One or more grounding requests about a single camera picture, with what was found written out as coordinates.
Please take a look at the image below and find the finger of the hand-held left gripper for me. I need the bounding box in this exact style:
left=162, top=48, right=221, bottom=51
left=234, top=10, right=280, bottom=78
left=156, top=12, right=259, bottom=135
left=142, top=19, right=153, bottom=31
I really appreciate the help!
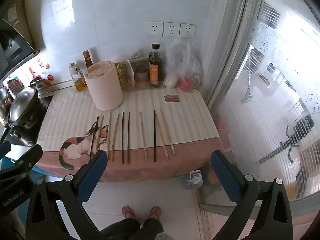
left=0, top=141, right=12, bottom=160
left=14, top=144, right=44, bottom=171

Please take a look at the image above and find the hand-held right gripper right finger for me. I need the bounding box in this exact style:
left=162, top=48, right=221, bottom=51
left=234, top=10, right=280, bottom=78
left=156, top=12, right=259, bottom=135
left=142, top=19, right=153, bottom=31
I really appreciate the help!
left=210, top=150, right=293, bottom=240

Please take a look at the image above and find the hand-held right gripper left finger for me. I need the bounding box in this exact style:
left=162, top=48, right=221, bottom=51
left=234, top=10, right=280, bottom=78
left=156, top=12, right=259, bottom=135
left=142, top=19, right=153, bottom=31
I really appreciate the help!
left=25, top=150, right=108, bottom=240

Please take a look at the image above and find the dark brown chopstick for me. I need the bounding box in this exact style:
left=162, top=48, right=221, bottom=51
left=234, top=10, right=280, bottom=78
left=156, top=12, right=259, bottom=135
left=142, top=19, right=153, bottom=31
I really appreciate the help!
left=153, top=110, right=157, bottom=162
left=89, top=116, right=100, bottom=157
left=122, top=112, right=125, bottom=165

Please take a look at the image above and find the light wooden chopstick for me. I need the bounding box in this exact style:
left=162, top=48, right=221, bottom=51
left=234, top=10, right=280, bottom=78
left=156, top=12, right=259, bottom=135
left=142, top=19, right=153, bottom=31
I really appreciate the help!
left=107, top=112, right=112, bottom=161
left=96, top=115, right=104, bottom=153

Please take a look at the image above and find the reddish brown chopstick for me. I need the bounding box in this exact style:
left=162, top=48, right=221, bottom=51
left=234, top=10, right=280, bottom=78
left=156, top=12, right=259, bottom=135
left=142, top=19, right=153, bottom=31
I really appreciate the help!
left=127, top=112, right=131, bottom=165

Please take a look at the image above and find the pale white-tipped chopstick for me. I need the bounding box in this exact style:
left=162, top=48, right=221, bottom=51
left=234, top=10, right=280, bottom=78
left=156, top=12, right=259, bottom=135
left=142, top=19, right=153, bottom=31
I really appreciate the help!
left=139, top=112, right=148, bottom=161

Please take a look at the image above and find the light chopstick with patterned end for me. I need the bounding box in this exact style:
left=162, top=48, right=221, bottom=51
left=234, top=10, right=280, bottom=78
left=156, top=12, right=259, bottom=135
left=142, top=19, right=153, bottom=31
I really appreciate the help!
left=155, top=116, right=169, bottom=161
left=160, top=108, right=176, bottom=155

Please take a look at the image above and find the pink beige utensil holder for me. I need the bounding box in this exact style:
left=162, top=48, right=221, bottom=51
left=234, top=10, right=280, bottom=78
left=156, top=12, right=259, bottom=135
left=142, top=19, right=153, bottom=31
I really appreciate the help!
left=84, top=60, right=123, bottom=111

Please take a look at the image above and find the teal plastic object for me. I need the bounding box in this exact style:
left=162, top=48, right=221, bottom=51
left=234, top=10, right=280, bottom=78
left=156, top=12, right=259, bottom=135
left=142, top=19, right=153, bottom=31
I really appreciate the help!
left=31, top=165, right=48, bottom=175

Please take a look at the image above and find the black gas stove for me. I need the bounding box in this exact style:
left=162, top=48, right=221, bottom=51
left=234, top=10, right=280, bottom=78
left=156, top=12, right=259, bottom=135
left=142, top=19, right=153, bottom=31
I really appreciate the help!
left=7, top=95, right=54, bottom=147

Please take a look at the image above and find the clear water jug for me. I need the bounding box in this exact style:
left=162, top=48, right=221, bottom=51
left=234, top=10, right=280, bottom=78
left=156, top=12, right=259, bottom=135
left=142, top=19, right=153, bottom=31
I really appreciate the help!
left=181, top=170, right=203, bottom=190

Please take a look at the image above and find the steel pot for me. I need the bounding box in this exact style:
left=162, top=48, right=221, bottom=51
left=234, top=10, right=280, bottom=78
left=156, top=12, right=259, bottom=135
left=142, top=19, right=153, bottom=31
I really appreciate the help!
left=0, top=86, right=13, bottom=125

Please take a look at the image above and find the wok with steel lid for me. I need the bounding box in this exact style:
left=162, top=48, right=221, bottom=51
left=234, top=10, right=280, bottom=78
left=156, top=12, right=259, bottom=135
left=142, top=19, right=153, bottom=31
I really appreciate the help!
left=0, top=84, right=42, bottom=143

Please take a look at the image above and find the person's left leg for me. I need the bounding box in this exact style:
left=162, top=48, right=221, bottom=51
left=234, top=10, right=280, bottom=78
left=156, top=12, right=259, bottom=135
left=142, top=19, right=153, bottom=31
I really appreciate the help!
left=100, top=206, right=140, bottom=240

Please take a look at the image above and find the person's leg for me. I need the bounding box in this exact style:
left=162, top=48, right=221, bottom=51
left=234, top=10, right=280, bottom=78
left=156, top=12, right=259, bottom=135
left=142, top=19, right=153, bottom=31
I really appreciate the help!
left=140, top=206, right=163, bottom=240
left=100, top=206, right=140, bottom=240

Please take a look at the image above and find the frosted glass sliding door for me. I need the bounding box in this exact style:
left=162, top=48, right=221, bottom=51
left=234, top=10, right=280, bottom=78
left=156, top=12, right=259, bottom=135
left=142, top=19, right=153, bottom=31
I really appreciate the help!
left=207, top=0, right=320, bottom=230

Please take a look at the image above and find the person's right leg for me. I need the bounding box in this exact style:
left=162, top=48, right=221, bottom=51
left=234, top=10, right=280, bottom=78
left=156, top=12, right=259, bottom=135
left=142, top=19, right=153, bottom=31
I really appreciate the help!
left=140, top=206, right=163, bottom=240

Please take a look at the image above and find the striped cat print tablecloth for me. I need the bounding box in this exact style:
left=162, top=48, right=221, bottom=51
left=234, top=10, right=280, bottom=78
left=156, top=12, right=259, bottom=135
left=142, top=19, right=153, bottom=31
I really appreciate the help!
left=35, top=89, right=223, bottom=183

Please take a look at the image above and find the glass oil dispenser bottle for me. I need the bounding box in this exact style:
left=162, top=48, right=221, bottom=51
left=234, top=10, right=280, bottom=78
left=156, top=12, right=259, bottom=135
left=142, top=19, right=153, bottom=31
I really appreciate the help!
left=69, top=63, right=87, bottom=91

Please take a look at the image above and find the red round item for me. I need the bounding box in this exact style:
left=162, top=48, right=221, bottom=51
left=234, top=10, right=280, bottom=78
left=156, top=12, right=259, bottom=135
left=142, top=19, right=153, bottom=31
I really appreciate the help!
left=180, top=78, right=200, bottom=91

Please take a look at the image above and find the yellow box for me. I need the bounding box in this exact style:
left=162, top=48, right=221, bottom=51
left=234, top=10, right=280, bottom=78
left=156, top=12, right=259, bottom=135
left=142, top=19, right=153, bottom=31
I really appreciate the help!
left=115, top=62, right=125, bottom=85

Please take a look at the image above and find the range hood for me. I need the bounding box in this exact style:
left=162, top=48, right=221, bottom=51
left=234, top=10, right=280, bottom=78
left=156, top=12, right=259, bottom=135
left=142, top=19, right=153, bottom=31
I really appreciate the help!
left=0, top=20, right=40, bottom=80

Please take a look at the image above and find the white round item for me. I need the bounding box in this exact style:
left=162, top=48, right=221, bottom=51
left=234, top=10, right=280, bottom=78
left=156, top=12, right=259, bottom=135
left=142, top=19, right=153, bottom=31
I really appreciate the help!
left=165, top=76, right=178, bottom=88

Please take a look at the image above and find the gold capped oil bottle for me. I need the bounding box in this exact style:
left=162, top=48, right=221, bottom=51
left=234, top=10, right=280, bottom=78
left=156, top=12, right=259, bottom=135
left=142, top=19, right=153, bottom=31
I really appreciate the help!
left=83, top=50, right=94, bottom=68

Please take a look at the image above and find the dark sauce bottle orange label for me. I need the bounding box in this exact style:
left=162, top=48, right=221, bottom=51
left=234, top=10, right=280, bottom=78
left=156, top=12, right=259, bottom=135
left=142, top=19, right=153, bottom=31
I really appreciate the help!
left=148, top=43, right=165, bottom=88

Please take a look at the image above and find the clear plastic bag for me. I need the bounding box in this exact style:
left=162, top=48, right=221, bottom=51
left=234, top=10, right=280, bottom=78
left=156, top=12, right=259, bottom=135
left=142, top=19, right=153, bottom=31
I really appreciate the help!
left=165, top=39, right=203, bottom=91

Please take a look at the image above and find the brown wall cabinet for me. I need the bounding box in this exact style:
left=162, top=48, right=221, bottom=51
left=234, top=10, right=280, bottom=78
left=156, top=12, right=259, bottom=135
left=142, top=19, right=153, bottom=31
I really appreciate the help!
left=5, top=0, right=38, bottom=53

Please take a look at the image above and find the white wall socket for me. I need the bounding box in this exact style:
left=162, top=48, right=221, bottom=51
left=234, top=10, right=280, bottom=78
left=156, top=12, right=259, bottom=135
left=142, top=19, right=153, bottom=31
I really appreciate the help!
left=147, top=22, right=164, bottom=37
left=180, top=23, right=197, bottom=39
left=164, top=22, right=180, bottom=37

